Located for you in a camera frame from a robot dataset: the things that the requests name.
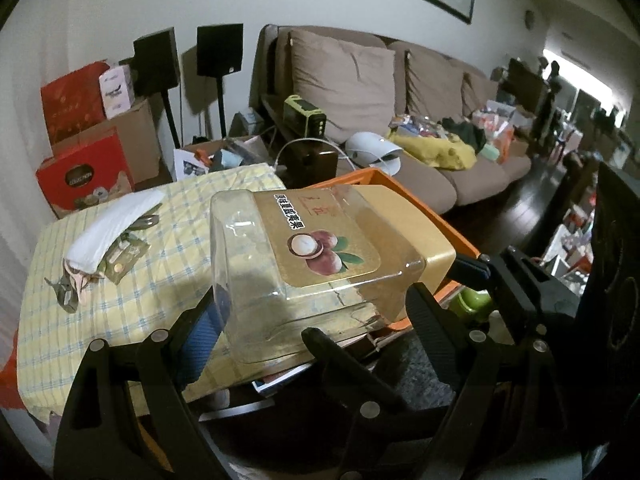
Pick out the white foam net sheet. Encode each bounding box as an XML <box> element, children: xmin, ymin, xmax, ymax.
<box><xmin>64</xmin><ymin>188</ymin><xmax>165</xmax><ymax>274</ymax></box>

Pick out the clear jar gold lid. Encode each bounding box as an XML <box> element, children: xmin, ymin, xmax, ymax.
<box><xmin>210</xmin><ymin>184</ymin><xmax>431</xmax><ymax>364</ymax></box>

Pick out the yellow plaid tablecloth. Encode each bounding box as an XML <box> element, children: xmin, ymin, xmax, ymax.
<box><xmin>17</xmin><ymin>164</ymin><xmax>284</xmax><ymax>422</ymax></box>

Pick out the small snack packet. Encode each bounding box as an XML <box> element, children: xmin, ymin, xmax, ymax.
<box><xmin>98</xmin><ymin>231</ymin><xmax>150</xmax><ymax>285</ymax></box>

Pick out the yellow cloth bag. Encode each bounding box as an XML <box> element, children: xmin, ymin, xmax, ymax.
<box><xmin>387</xmin><ymin>131</ymin><xmax>477</xmax><ymax>170</ymax></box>

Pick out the metal clip tool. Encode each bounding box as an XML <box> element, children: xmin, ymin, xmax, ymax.
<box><xmin>127</xmin><ymin>214</ymin><xmax>160</xmax><ymax>231</ymax></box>

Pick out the white dome device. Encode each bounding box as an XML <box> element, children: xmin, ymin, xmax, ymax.
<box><xmin>345</xmin><ymin>131</ymin><xmax>402</xmax><ymax>177</ymax></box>

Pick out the brown sofa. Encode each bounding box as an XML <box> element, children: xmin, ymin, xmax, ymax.
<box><xmin>256</xmin><ymin>25</ymin><xmax>532</xmax><ymax>214</ymax></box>

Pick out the brown cushion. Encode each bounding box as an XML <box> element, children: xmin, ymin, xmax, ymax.
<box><xmin>461</xmin><ymin>72</ymin><xmax>498</xmax><ymax>116</ymax></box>
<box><xmin>290</xmin><ymin>29</ymin><xmax>395</xmax><ymax>144</ymax></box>
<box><xmin>406</xmin><ymin>50</ymin><xmax>463</xmax><ymax>122</ymax></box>

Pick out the red gift box front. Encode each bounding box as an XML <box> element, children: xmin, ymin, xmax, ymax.
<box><xmin>36</xmin><ymin>127</ymin><xmax>134</xmax><ymax>219</ymax></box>

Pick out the red gift box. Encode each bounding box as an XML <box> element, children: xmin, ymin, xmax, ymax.
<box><xmin>36</xmin><ymin>127</ymin><xmax>134</xmax><ymax>219</ymax></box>
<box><xmin>40</xmin><ymin>61</ymin><xmax>110</xmax><ymax>145</ymax></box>

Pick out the brown cardboard box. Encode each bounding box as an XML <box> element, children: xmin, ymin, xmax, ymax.
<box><xmin>51</xmin><ymin>99</ymin><xmax>162</xmax><ymax>184</ymax></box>

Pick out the green black power station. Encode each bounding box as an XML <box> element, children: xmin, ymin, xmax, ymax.
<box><xmin>283</xmin><ymin>94</ymin><xmax>326</xmax><ymax>138</ymax></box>

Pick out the red gift box top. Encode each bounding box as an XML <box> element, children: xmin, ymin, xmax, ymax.
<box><xmin>40</xmin><ymin>61</ymin><xmax>110</xmax><ymax>145</ymax></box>

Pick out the pink white small box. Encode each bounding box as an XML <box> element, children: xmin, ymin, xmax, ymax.
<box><xmin>99</xmin><ymin>65</ymin><xmax>136</xmax><ymax>119</ymax></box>

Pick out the left black speaker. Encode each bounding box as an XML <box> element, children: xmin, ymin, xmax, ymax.
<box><xmin>132</xmin><ymin>27</ymin><xmax>180</xmax><ymax>148</ymax></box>

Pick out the black speaker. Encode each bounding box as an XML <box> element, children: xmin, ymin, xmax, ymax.
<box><xmin>196</xmin><ymin>23</ymin><xmax>244</xmax><ymax>139</ymax></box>
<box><xmin>132</xmin><ymin>27</ymin><xmax>180</xmax><ymax>148</ymax></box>

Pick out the right black speaker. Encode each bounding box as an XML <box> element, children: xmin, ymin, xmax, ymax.
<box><xmin>196</xmin><ymin>23</ymin><xmax>244</xmax><ymax>139</ymax></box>

